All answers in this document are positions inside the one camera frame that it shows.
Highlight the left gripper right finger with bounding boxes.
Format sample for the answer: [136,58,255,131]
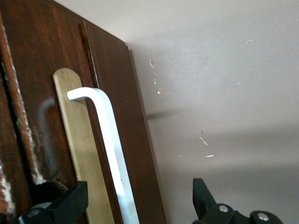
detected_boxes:
[192,178,284,224]

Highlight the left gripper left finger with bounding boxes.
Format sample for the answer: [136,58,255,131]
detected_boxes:
[18,181,89,224]

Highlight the white metal drawer handle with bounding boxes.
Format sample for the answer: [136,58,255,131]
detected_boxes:
[67,87,140,224]

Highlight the dark brown wooden cabinet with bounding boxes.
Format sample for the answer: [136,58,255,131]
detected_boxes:
[0,0,168,224]

